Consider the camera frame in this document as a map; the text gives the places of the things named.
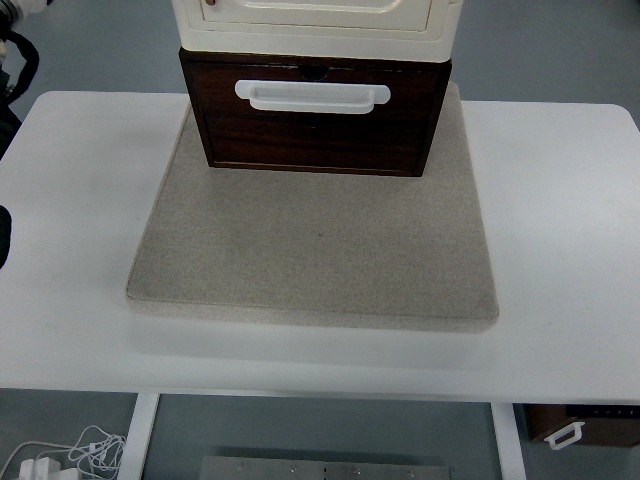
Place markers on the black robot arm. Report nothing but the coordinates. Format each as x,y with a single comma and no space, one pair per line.
14,85

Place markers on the dark wooden cabinet base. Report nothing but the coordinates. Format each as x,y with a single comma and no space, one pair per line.
187,75

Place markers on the cream upper cabinet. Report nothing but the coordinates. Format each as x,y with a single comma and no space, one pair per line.
421,31

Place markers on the beige fabric pad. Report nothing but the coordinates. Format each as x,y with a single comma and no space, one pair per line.
313,249

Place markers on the white table leg right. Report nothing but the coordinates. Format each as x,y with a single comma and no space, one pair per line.
508,442

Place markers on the white table leg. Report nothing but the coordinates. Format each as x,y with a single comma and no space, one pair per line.
508,442
139,436

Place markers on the white table leg left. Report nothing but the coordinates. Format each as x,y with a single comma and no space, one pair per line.
139,436

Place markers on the white power adapter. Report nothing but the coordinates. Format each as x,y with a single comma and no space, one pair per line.
46,469

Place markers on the white drawer handle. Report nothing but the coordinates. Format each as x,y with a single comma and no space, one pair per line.
312,97

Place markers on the brown box with white handle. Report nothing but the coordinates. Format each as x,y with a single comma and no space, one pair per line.
597,425

